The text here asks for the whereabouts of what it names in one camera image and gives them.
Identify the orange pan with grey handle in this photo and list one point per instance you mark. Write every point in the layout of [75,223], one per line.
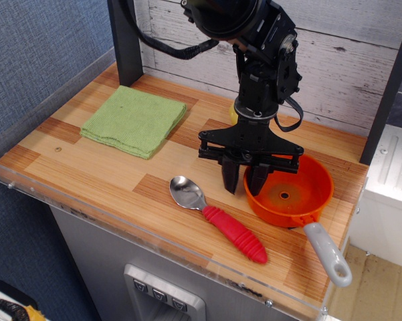
[298,200]

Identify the spoon with red handle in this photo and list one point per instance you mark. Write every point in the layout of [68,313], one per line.
[188,195]

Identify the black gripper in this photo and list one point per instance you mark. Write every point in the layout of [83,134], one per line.
[252,144]

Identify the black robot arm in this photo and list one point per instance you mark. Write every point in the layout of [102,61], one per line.
[264,41]

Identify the yellow toy potato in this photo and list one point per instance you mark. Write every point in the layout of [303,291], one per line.
[233,115]

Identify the clear acrylic table guard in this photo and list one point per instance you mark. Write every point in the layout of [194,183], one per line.
[130,196]

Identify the white side unit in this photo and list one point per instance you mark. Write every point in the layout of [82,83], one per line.
[376,226]

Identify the dark right upright post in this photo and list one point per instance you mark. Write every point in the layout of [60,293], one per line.
[384,110]

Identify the silver dispenser button panel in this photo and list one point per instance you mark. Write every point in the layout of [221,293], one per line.
[156,299]

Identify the grey cabinet under table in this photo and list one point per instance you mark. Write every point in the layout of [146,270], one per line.
[101,256]

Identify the black and yellow object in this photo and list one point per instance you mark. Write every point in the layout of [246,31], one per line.
[16,305]

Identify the dark upright post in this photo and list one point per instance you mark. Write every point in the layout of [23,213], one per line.
[126,43]
[384,110]

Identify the dark left upright post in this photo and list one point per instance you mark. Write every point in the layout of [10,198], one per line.
[126,43]

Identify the green folded cloth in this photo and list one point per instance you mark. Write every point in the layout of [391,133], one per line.
[133,121]

